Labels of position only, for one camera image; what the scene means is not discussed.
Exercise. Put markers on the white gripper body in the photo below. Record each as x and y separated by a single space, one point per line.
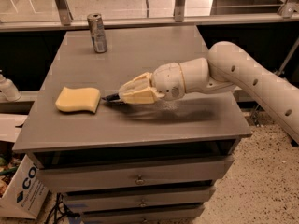
167 79

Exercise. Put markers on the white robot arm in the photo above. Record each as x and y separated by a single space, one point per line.
225 67

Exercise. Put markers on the grey drawer cabinet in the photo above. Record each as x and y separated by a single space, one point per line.
196 126

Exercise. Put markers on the metal railing frame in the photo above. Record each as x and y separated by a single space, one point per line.
26 15

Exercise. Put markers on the bottom grey drawer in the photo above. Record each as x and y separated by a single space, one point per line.
144 216

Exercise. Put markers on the silver drink can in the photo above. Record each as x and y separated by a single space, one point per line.
97 31

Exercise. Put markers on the middle grey drawer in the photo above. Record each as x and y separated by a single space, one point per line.
139 198

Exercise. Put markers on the white cardboard box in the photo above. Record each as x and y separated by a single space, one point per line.
25 194

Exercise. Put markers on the yellow sponge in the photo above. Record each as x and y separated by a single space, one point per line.
83 99

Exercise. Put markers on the dark blue rxbar packet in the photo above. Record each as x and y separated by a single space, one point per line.
112 98

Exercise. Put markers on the grey drawer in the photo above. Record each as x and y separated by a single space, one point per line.
135 174
139 198
144 216

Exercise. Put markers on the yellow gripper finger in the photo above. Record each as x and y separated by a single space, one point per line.
137 84
145 96

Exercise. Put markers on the top grey drawer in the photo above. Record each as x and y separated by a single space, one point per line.
135 174

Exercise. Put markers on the white plastic bottle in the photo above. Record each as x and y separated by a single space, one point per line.
8 88

